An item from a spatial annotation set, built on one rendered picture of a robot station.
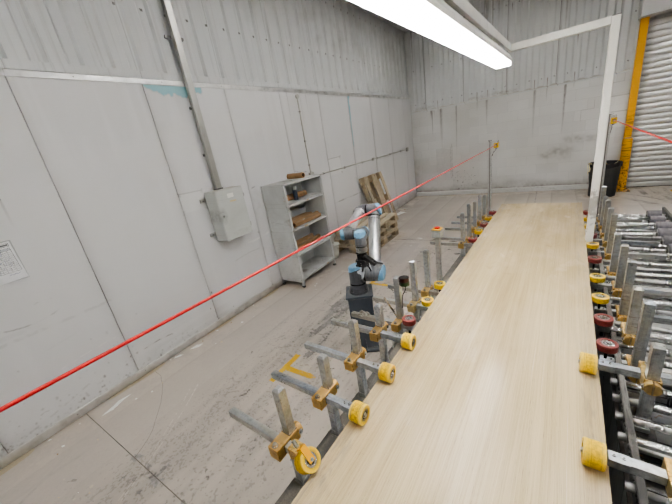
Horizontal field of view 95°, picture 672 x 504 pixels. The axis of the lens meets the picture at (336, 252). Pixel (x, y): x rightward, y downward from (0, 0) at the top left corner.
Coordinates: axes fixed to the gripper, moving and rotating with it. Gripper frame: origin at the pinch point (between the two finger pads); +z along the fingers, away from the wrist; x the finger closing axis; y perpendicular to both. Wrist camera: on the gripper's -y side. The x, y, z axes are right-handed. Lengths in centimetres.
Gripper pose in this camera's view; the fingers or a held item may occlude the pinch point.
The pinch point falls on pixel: (367, 275)
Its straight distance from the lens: 247.0
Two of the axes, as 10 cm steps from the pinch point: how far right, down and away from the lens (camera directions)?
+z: 1.5, 9.3, 3.3
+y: -8.3, -0.6, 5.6
